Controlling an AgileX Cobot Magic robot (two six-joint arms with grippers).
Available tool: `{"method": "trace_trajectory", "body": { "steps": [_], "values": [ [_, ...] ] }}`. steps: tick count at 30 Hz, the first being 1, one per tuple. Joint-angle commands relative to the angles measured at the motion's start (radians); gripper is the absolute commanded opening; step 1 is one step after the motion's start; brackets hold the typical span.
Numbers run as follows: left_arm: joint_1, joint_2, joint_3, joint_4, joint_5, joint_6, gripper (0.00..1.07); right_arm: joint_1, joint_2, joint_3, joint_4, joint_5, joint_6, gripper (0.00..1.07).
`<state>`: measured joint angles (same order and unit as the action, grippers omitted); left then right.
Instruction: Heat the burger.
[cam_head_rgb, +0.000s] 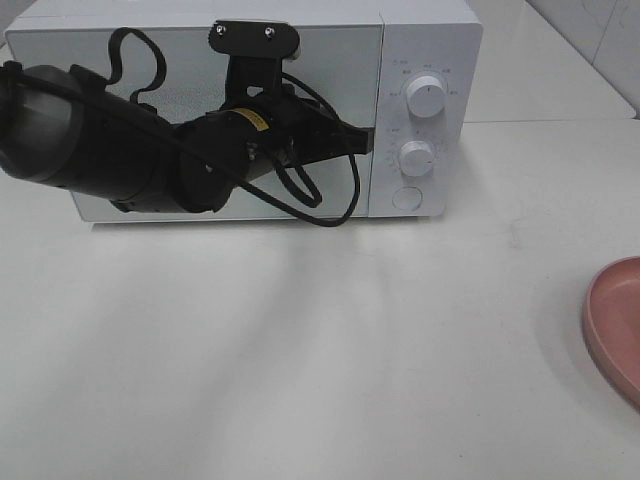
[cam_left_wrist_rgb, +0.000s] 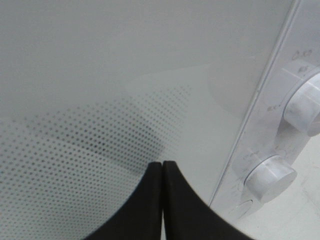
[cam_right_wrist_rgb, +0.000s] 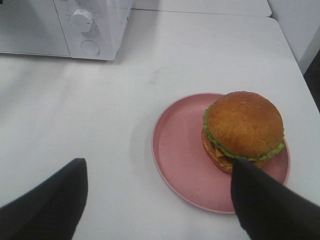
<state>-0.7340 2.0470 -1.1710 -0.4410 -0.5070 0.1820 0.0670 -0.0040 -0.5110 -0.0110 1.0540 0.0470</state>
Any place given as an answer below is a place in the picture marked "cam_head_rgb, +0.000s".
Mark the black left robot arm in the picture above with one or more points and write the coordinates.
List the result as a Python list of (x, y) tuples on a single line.
[(64, 129)]

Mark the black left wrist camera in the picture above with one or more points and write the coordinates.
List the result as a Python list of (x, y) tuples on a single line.
[(256, 50)]

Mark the white microwave knob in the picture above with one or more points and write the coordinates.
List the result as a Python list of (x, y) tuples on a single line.
[(416, 158), (425, 95)]

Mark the round white door release button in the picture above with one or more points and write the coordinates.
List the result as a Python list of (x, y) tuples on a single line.
[(407, 198)]

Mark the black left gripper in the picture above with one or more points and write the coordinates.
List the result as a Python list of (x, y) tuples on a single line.
[(264, 134)]

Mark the white microwave oven body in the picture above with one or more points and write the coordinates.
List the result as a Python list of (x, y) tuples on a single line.
[(441, 37)]

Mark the white microwave door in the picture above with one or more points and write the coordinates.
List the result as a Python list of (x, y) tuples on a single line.
[(340, 63)]

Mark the pink round plate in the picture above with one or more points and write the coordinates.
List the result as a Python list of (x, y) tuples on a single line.
[(610, 325)]

